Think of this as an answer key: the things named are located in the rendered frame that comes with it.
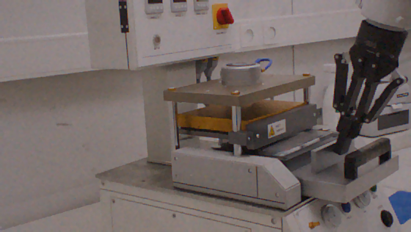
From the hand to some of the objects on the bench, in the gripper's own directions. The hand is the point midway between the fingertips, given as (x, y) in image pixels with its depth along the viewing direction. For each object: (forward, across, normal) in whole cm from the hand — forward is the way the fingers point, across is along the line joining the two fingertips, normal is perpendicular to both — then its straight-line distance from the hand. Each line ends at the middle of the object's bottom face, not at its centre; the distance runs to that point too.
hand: (346, 134), depth 107 cm
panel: (+23, +15, 0) cm, 27 cm away
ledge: (+42, -37, +70) cm, 90 cm away
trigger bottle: (+37, -36, +84) cm, 99 cm away
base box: (+33, -11, +1) cm, 35 cm away
